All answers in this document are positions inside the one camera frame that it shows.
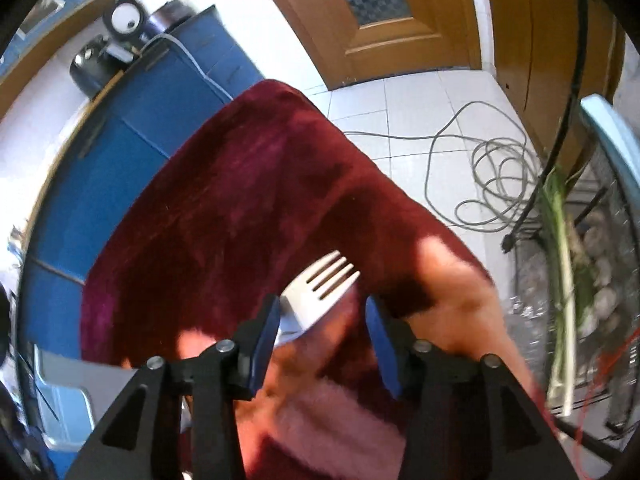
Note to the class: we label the blue kitchen cabinet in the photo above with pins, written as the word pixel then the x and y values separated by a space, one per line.
pixel 141 122

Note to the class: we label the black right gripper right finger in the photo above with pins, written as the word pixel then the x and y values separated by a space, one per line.
pixel 392 339

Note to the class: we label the green leek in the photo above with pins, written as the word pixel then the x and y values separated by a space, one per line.
pixel 561 238

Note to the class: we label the wooden door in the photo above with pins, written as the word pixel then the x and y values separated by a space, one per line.
pixel 351 41

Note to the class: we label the dark cooking pot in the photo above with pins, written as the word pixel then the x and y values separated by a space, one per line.
pixel 168 17

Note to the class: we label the red pink floral blanket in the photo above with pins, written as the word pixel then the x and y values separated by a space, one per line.
pixel 265 188

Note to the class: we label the light blue plastic bin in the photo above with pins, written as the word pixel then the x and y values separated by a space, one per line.
pixel 72 397

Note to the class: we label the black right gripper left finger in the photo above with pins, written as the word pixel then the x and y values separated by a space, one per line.
pixel 255 339

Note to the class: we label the silver fork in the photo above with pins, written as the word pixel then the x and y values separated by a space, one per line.
pixel 314 291

